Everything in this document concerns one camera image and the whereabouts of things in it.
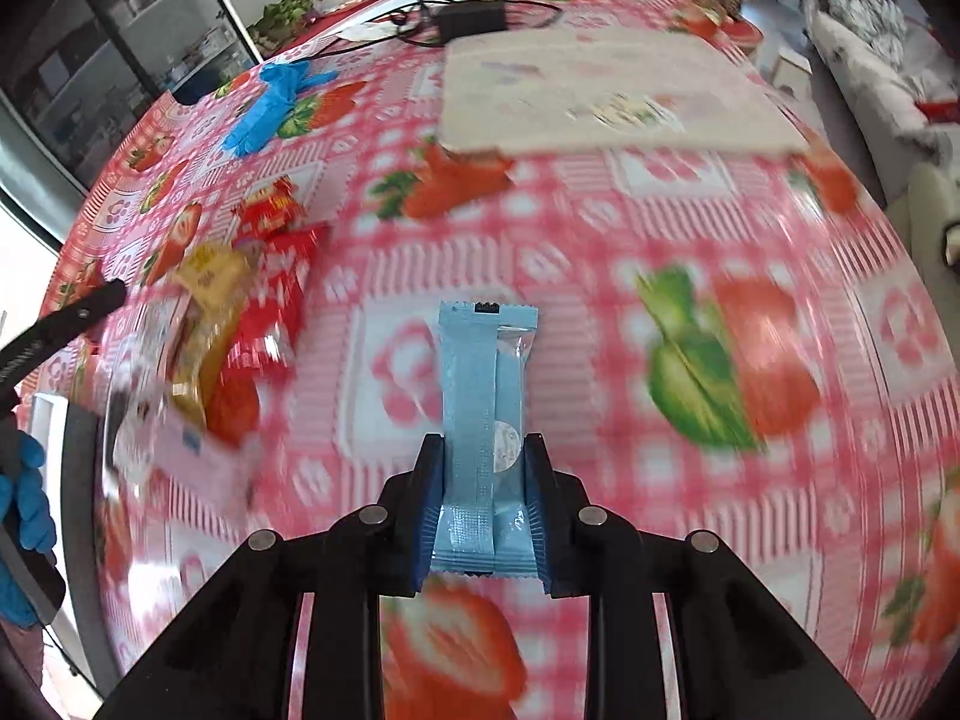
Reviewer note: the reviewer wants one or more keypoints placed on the red white-print snack packet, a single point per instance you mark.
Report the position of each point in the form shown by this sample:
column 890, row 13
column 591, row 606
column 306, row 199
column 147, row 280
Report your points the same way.
column 281, row 307

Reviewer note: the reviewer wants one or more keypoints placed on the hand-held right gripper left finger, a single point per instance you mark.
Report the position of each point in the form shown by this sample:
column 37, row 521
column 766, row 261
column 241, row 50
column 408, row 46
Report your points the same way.
column 430, row 517

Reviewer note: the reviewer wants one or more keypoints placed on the beige foam mat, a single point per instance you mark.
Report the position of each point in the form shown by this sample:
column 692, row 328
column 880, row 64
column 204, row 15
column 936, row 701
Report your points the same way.
column 600, row 90

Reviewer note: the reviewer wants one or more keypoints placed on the beige chair back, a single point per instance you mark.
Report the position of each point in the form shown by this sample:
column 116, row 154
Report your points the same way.
column 926, row 217

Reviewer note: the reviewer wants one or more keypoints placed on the white sofa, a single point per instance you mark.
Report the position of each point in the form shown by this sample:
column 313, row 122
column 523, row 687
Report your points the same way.
column 862, row 90

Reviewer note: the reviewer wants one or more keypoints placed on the person's left hand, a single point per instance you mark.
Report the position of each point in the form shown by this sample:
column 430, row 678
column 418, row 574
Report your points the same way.
column 34, row 510

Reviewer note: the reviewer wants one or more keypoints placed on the grey box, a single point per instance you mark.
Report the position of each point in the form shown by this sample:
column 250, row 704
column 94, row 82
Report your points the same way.
column 82, row 480

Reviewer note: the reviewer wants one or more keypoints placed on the small red figure-print packet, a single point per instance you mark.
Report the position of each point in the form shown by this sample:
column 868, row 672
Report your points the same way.
column 270, row 214

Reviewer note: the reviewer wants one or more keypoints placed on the light blue snack packet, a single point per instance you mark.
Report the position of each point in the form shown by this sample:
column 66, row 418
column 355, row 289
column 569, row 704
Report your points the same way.
column 469, row 390

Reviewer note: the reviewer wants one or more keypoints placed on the square yellow snack packet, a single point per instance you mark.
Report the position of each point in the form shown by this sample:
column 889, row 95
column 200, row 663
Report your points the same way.
column 210, row 277

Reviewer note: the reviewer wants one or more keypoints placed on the long yellow snack packet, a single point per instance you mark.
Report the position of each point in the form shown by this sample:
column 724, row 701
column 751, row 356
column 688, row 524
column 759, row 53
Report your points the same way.
column 191, row 382

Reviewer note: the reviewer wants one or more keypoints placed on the white low stool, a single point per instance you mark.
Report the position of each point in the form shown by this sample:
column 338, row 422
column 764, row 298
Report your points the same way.
column 791, row 64

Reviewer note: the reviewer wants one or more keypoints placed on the blue rubber gloves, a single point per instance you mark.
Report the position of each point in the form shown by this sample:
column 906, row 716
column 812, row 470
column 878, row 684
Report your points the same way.
column 262, row 116

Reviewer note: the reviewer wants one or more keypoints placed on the green potted plant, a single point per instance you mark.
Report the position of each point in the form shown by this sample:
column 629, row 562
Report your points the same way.
column 285, row 15

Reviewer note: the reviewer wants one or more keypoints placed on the glass display cabinet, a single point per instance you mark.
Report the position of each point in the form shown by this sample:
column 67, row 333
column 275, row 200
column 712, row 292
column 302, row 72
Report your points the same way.
column 150, row 30

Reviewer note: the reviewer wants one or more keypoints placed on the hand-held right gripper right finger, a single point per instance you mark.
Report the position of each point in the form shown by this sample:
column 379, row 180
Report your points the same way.
column 538, row 517

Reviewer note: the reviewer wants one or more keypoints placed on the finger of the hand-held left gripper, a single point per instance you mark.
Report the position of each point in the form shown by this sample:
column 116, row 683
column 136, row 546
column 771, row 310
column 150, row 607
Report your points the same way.
column 75, row 315

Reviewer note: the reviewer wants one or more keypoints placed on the grey white patterned blanket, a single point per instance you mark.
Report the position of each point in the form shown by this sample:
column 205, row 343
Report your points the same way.
column 870, row 22

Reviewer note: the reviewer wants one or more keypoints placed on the clear packet with dark snack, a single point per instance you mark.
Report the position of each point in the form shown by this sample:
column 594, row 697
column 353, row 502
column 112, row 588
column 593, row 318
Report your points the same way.
column 131, row 397

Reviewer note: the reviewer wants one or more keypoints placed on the white paper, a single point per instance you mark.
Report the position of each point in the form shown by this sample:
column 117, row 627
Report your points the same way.
column 367, row 31

